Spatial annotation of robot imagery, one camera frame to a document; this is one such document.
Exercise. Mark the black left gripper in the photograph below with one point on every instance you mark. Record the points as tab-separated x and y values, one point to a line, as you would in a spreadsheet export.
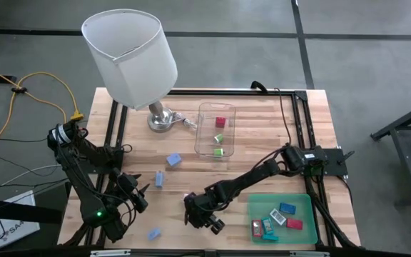
130	189

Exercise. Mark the black aluminium table frame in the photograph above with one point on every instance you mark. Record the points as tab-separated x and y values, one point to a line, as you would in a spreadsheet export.
227	92

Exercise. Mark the green plastic tray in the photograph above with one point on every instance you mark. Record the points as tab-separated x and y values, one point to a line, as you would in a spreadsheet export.
298	237

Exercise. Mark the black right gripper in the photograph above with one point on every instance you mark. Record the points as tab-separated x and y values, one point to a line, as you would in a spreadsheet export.
200	210

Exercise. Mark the white digital clock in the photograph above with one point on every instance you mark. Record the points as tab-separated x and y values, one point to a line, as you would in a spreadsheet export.
277	217

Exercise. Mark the black metal stand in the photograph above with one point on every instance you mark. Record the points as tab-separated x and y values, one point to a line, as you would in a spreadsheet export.
405	121

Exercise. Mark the table lamp with white shade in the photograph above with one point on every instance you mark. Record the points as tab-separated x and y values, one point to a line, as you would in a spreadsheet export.
130	53

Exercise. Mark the light blue wall charger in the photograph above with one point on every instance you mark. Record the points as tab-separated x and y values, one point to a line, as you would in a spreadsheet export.
154	234
159	179
173	159

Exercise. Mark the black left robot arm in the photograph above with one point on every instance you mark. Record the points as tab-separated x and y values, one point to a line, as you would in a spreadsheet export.
84	185

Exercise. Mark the white printed box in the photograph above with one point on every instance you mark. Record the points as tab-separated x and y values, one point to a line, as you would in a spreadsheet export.
13	228

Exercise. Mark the blue digital clock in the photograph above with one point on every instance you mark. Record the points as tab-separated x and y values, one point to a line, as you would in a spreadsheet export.
287	208

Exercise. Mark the clear plastic bin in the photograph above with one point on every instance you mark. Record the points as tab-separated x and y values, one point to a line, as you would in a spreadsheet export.
209	114

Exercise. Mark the red cube charger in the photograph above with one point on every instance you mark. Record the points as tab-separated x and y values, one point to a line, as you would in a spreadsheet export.
220	122

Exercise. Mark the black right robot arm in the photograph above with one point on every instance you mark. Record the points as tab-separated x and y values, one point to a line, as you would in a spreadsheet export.
255	175

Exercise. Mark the silver metal bracket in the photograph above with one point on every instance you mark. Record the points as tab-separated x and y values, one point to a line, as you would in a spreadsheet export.
309	254
110	253

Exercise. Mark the black flat bar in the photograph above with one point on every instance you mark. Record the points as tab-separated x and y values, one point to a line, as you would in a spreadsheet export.
13	210

